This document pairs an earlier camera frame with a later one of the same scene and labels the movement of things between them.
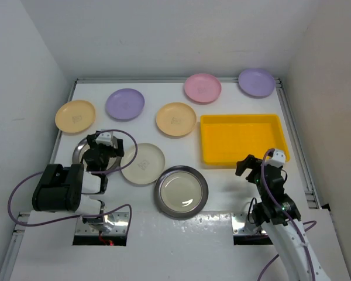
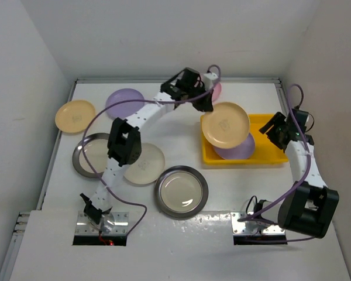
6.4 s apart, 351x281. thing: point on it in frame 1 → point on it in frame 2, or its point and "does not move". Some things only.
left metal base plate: (121, 226) does not move
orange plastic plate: (75, 116) does not move
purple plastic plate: (124, 104) does not move
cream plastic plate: (148, 165) does not move
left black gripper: (115, 151) → (205, 104)
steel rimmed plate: (181, 192) does not move
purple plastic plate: (257, 83) → (244, 151)
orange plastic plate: (176, 119) → (226, 126)
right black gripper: (250, 163) → (279, 119)
